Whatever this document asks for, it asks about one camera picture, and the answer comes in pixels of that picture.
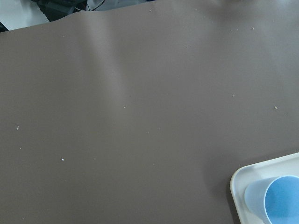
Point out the light blue plastic cup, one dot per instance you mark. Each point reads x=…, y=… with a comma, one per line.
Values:
x=274, y=200

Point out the beige rabbit serving tray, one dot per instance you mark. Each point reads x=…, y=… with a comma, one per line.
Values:
x=285, y=165

